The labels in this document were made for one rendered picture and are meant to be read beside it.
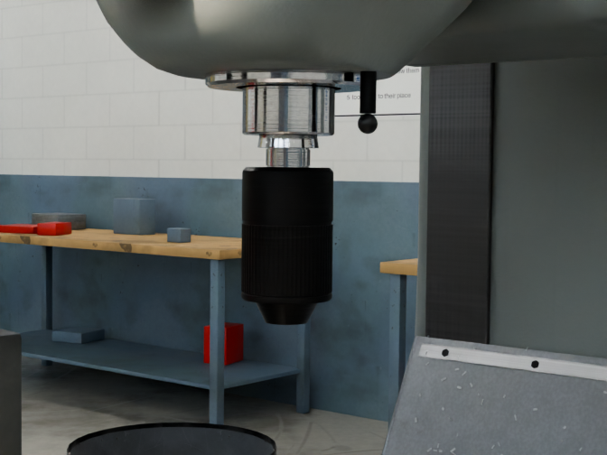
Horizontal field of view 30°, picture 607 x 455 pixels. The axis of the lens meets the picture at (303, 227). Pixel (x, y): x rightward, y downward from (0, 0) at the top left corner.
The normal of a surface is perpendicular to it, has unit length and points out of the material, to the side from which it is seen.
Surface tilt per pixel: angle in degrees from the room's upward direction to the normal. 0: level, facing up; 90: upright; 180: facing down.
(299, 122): 90
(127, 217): 90
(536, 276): 90
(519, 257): 90
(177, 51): 147
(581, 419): 63
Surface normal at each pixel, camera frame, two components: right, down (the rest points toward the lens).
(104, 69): -0.62, 0.04
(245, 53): -0.11, 0.89
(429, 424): -0.56, -0.40
